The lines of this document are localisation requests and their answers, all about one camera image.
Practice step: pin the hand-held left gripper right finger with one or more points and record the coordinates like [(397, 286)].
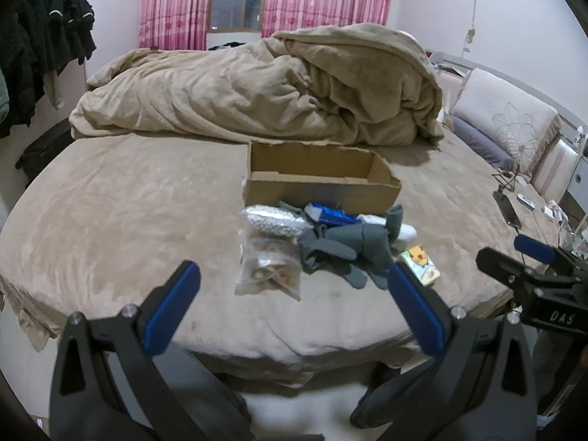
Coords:
[(415, 305)]

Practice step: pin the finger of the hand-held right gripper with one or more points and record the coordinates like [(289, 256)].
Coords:
[(505, 268), (535, 247)]

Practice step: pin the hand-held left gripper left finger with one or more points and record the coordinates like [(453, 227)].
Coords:
[(172, 308)]

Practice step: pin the small cartoon print packet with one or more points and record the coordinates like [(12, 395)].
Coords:
[(420, 262)]

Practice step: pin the white cloth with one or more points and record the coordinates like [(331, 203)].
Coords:
[(406, 232)]

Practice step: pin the grey knitted glove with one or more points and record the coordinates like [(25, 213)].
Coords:
[(395, 220), (349, 243)]

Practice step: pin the clear bag of small trinkets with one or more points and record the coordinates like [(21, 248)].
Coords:
[(268, 273)]

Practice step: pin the blue plastic packet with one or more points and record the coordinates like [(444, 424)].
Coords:
[(333, 215)]

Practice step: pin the clear bag of white beads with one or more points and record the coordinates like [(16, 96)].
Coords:
[(271, 220)]

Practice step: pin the brown cardboard box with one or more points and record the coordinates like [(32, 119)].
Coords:
[(321, 193)]

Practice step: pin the white remote control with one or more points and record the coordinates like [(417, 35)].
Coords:
[(526, 201)]

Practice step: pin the black phone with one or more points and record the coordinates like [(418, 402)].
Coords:
[(507, 209)]

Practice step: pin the pink striped cushion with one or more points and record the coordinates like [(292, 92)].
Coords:
[(556, 165)]

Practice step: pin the bed with beige sheet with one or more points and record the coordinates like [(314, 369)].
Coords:
[(138, 216)]

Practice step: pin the grey blue pillow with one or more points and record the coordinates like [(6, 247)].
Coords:
[(482, 144)]

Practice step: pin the white embroidered pillow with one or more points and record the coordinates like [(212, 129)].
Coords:
[(505, 115)]

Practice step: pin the grey headboard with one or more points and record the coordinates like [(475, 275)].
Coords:
[(528, 80)]

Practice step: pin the dark suitcase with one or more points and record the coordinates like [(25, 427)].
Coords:
[(43, 147)]

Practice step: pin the beige fleece duvet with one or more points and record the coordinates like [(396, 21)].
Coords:
[(229, 87)]

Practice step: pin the hanging beige garment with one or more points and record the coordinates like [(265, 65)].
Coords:
[(54, 89)]

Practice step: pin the dark cloth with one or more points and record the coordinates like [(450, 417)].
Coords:
[(225, 46)]

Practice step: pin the hanging black clothes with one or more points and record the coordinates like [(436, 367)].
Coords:
[(41, 41)]

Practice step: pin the black frame glasses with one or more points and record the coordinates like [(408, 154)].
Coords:
[(507, 180)]

